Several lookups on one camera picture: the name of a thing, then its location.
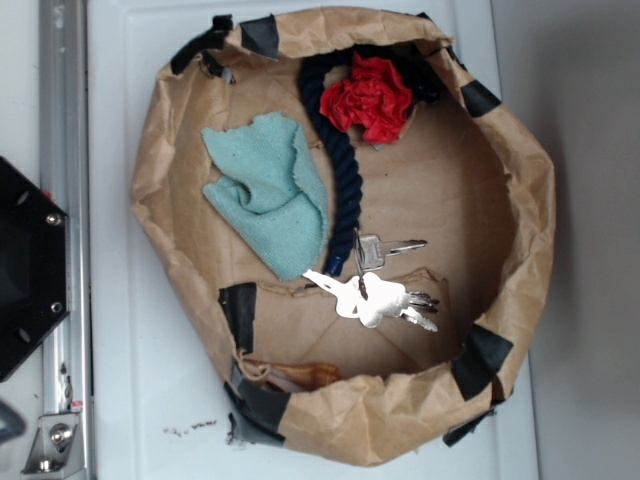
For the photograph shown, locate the silver key bunch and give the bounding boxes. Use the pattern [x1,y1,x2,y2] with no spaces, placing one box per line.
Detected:
[303,231,439,332]

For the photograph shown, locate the brown paper bag bin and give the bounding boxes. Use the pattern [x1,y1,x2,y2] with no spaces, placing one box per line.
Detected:
[131,7,556,466]

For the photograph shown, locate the light teal cloth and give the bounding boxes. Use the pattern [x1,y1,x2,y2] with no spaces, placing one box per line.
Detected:
[201,111,329,280]

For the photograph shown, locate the orange plaid cloth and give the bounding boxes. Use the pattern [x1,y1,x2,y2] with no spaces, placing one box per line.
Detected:
[240,359,343,393]

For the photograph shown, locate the crumpled red paper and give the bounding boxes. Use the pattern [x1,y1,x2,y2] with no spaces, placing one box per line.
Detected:
[319,53,413,144]

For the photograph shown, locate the dark blue rope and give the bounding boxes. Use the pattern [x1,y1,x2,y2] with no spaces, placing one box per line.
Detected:
[297,43,442,277]

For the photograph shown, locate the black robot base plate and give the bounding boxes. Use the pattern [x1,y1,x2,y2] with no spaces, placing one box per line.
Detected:
[1,159,69,381]

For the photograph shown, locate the aluminium extrusion rail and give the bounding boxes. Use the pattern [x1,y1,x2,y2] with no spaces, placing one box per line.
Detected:
[39,1,96,479]

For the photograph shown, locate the silver corner bracket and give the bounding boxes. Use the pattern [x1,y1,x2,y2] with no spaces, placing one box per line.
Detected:
[20,413,84,479]

